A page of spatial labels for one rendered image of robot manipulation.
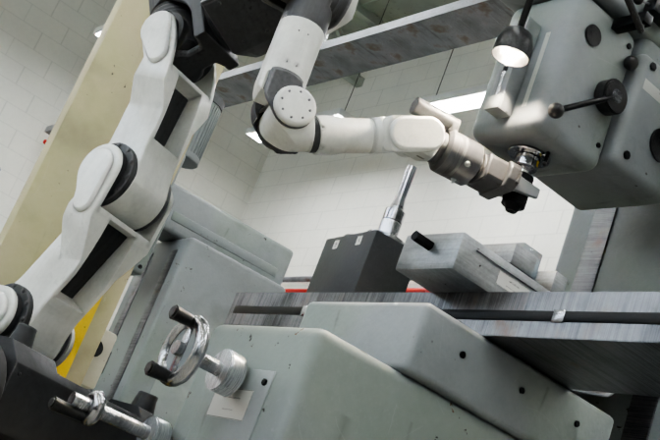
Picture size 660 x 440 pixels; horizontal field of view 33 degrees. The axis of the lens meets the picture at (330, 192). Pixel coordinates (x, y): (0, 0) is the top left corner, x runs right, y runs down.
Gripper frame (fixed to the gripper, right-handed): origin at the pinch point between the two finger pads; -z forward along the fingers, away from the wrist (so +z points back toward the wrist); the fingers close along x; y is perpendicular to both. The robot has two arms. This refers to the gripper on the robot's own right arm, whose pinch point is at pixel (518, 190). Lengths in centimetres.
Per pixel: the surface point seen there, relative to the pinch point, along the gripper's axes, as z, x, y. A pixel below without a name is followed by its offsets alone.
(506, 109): 9.8, -4.7, -11.7
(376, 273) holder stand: 9.1, 33.1, 17.3
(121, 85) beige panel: 64, 161, -41
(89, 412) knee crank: 60, -3, 70
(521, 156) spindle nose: 2.1, -1.1, -6.2
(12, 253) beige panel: 72, 159, 22
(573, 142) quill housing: -3.4, -9.3, -9.9
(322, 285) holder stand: 15, 47, 21
